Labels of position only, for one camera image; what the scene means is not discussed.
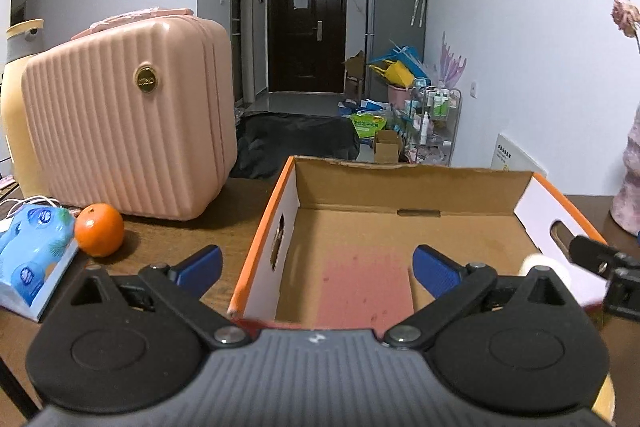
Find white round soft object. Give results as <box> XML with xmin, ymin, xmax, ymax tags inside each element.
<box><xmin>520</xmin><ymin>253</ymin><xmax>551</xmax><ymax>278</ymax></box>

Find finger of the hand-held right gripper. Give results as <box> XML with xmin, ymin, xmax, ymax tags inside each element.
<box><xmin>569</xmin><ymin>234</ymin><xmax>626</xmax><ymax>280</ymax></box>

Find grey fridge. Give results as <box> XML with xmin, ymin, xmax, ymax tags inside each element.
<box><xmin>365</xmin><ymin>0</ymin><xmax>428</xmax><ymax>102</ymax></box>

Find purple feather decoration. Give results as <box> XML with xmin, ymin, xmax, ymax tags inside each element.
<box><xmin>431</xmin><ymin>32</ymin><xmax>468</xmax><ymax>92</ymax></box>

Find blue and yellow clutter pile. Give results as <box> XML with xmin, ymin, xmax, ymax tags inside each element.
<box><xmin>369</xmin><ymin>39</ymin><xmax>431</xmax><ymax>90</ymax></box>

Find wire cart with bottles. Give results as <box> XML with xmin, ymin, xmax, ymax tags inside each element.
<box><xmin>395</xmin><ymin>86</ymin><xmax>463</xmax><ymax>168</ymax></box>

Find pink ribbed suitcase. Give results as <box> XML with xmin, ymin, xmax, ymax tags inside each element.
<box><xmin>21</xmin><ymin>14</ymin><xmax>238</xmax><ymax>222</ymax></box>

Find dark brown entrance door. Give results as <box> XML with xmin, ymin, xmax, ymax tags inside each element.
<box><xmin>267</xmin><ymin>0</ymin><xmax>348</xmax><ymax>95</ymax></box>

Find blue tissue pack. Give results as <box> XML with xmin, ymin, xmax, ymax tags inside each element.
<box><xmin>0</xmin><ymin>205</ymin><xmax>80</xmax><ymax>323</ymax></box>

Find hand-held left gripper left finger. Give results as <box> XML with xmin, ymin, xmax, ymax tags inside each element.
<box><xmin>65</xmin><ymin>245</ymin><xmax>252</xmax><ymax>350</ymax></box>

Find orange fruit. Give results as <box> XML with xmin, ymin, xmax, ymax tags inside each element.
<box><xmin>74</xmin><ymin>203</ymin><xmax>125</xmax><ymax>258</ymax></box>

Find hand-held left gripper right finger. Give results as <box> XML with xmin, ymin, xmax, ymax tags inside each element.
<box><xmin>382</xmin><ymin>244</ymin><xmax>573</xmax><ymax>350</ymax></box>

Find green printed bag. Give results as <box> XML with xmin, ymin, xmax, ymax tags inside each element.
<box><xmin>348</xmin><ymin>112</ymin><xmax>388</xmax><ymax>138</ymax></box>

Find printed cardboard box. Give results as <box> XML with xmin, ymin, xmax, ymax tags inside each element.
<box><xmin>226</xmin><ymin>155</ymin><xmax>613</xmax><ymax>323</ymax></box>

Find white cable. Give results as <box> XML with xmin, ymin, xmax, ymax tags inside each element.
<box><xmin>0</xmin><ymin>194</ymin><xmax>66</xmax><ymax>220</ymax></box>

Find yellow thermos jug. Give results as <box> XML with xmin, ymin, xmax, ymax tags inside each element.
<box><xmin>0</xmin><ymin>19</ymin><xmax>48</xmax><ymax>200</ymax></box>

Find black floor bag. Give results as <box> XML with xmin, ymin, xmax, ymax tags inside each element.
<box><xmin>230</xmin><ymin>112</ymin><xmax>361</xmax><ymax>180</ymax></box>

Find pink textured vase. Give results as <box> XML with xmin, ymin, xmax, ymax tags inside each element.
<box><xmin>611</xmin><ymin>104</ymin><xmax>640</xmax><ymax>238</ymax></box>

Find open brown cardboard box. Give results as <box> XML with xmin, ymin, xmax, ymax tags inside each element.
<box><xmin>342</xmin><ymin>52</ymin><xmax>366</xmax><ymax>102</ymax></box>

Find small brown cardboard box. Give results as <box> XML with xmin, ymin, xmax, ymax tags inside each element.
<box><xmin>372</xmin><ymin>130</ymin><xmax>405</xmax><ymax>164</ymax></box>

